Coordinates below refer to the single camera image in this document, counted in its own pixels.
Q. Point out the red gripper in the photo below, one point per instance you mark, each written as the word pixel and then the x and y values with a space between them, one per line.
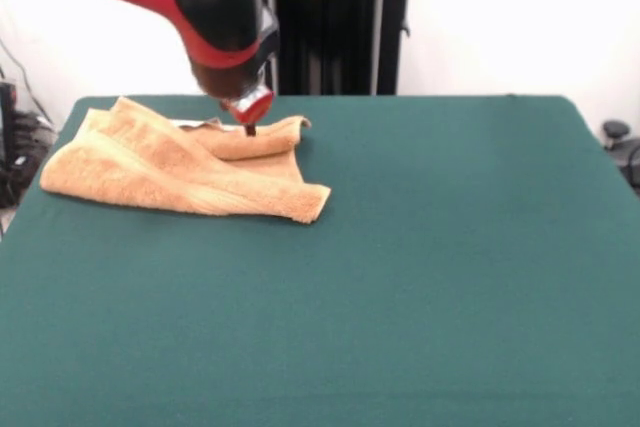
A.
pixel 252 108

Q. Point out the tan terry towel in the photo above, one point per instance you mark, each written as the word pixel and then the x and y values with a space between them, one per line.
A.
pixel 175 172

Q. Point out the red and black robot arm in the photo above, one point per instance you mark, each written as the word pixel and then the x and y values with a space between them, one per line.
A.
pixel 200 7

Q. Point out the black power strip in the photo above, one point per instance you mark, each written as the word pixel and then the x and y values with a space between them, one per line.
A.
pixel 30 134

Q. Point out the black chair caster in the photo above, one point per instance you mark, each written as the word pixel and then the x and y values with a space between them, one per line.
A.
pixel 616 129

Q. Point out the black chair base leg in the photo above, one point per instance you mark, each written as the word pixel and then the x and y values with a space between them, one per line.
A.
pixel 631 157

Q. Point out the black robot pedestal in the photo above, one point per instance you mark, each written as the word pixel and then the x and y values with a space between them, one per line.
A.
pixel 340 22

